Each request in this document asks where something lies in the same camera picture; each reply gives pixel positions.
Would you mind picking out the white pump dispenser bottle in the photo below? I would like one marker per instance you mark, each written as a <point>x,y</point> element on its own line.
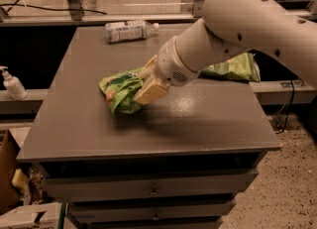
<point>13,84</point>

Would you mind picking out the grey drawer cabinet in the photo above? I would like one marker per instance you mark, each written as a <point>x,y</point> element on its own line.
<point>177,164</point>

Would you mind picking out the plastic bottle with blue label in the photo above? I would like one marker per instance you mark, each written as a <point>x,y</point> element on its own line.
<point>127,31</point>

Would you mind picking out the metal frame rail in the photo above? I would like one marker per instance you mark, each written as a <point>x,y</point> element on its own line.
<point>7,19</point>

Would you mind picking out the green snack bag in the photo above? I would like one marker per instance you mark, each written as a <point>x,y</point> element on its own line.
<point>241,68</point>

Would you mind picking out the white cardboard box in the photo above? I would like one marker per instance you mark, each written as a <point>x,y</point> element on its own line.
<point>42,216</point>

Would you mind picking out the green rice chip bag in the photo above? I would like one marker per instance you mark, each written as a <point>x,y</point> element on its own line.
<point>120,89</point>

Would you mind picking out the brown cardboard box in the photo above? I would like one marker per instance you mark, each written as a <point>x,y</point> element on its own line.
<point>9,149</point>

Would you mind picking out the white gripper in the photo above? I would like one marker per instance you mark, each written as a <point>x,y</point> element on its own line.
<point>168,63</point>

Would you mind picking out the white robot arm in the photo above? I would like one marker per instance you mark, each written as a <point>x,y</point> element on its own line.
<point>226,29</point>

